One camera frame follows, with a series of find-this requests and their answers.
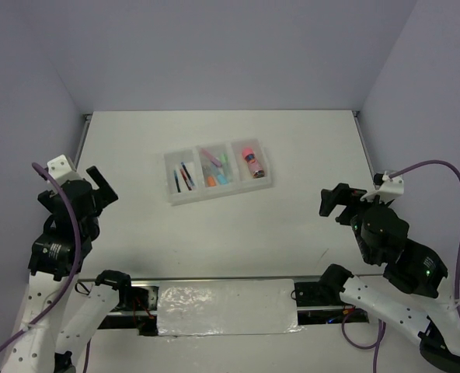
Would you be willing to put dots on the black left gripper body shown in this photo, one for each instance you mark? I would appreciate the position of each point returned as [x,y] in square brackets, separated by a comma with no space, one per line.
[48,198]

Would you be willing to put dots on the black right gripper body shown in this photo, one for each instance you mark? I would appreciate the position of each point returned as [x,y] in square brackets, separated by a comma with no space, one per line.
[367,254]

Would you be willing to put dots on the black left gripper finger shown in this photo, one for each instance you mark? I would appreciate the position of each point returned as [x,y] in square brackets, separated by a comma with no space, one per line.
[103,197]
[97,177]

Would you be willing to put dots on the red pen refill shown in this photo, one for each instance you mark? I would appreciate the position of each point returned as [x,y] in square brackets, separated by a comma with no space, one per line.
[185,178]

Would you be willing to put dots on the dark blue pen refill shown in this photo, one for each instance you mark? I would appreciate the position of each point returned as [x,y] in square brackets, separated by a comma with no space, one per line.
[187,175]

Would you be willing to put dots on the pink capped glue bottle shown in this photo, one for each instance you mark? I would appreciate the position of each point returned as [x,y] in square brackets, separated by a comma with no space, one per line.
[253,160]

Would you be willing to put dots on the orange capped highlighter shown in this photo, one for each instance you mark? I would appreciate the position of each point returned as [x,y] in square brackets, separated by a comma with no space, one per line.
[208,176]

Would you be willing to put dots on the purple highlighter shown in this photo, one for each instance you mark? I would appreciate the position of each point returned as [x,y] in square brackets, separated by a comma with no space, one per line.
[211,157]

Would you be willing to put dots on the green capped highlighter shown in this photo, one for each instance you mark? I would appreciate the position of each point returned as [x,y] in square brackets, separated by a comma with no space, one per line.
[223,158]

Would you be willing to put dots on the blue highlighter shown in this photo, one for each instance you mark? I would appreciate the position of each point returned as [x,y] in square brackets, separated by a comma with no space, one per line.
[220,175]

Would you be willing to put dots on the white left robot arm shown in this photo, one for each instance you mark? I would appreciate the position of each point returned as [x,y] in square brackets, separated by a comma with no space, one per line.
[44,341]

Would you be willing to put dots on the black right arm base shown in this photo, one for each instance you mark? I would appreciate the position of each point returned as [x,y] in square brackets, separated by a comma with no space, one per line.
[311,294]

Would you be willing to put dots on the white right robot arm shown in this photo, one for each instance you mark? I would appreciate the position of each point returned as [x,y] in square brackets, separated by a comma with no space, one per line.
[419,300]

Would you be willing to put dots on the white three-compartment tray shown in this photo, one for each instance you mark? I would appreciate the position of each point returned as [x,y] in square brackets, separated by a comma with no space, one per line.
[239,179]

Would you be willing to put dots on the silver foil tape sheet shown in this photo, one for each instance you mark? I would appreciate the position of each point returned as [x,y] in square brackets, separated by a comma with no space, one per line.
[221,308]

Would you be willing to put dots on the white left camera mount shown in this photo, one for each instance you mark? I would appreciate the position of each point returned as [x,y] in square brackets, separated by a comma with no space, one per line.
[62,169]

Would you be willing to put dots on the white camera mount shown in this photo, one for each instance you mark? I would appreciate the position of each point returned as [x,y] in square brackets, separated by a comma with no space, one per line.
[386,189]
[62,169]

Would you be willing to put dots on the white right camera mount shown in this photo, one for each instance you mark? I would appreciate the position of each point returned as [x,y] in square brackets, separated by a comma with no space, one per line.
[386,189]

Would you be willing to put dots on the aluminium table edge rail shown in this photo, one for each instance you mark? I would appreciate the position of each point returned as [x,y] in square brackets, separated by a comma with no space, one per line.
[356,115]

